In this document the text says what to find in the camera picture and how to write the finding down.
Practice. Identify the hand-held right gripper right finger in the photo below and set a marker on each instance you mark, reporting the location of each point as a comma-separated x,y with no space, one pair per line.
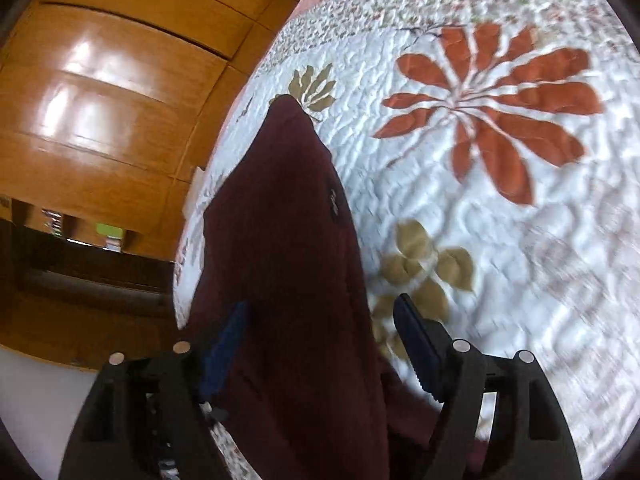
416,345

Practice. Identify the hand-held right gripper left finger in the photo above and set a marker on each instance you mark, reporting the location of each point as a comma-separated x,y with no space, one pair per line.
226,342

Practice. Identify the maroon pants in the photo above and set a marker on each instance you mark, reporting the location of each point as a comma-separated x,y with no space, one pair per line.
290,260

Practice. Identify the white floral quilt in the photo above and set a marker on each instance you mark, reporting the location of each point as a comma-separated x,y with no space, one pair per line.
500,240

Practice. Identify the row of books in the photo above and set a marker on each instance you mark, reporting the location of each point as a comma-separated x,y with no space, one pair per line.
111,234

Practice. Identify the dark wooden shelf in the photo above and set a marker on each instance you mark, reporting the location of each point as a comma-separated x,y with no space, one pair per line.
75,270

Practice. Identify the wooden wardrobe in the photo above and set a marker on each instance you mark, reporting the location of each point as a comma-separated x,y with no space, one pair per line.
125,85

